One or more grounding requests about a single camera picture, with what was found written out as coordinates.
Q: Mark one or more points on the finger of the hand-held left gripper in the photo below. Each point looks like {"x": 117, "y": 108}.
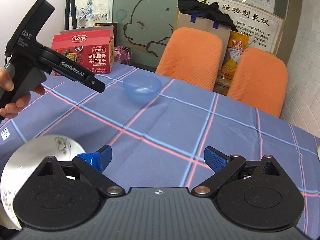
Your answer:
{"x": 75, "y": 71}

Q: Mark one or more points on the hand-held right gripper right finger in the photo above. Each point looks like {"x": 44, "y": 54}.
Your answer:
{"x": 215, "y": 158}

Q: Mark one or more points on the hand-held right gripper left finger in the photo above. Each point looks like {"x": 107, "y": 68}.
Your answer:
{"x": 103, "y": 155}

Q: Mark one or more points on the floral rimmed white plate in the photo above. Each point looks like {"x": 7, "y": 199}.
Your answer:
{"x": 37, "y": 150}

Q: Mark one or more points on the blue plastic bowl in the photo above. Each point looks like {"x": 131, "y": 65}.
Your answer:
{"x": 142, "y": 90}

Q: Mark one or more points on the person's left hand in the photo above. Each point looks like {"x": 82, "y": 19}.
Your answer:
{"x": 7, "y": 81}

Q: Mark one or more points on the red cracker box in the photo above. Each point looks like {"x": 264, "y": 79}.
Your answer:
{"x": 95, "y": 52}

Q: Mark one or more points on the black stand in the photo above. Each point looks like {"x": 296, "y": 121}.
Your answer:
{"x": 70, "y": 7}

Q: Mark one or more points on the floral patterned packet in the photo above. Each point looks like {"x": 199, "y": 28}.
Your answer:
{"x": 122, "y": 55}

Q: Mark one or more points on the blue plaid tablecloth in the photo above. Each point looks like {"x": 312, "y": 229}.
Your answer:
{"x": 175, "y": 120}

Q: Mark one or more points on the floral picture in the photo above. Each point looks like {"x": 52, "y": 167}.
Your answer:
{"x": 92, "y": 12}

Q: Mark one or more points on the orange chair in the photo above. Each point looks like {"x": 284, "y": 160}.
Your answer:
{"x": 192, "y": 55}
{"x": 260, "y": 80}

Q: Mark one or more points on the cat drawing glass panel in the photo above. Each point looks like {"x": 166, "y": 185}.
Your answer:
{"x": 140, "y": 5}

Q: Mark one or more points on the yellow snack bag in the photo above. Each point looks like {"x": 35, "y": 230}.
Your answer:
{"x": 237, "y": 45}

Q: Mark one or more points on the black cloth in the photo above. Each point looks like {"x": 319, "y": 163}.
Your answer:
{"x": 200, "y": 7}

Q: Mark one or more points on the framed text wall poster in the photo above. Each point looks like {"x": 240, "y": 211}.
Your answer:
{"x": 260, "y": 30}

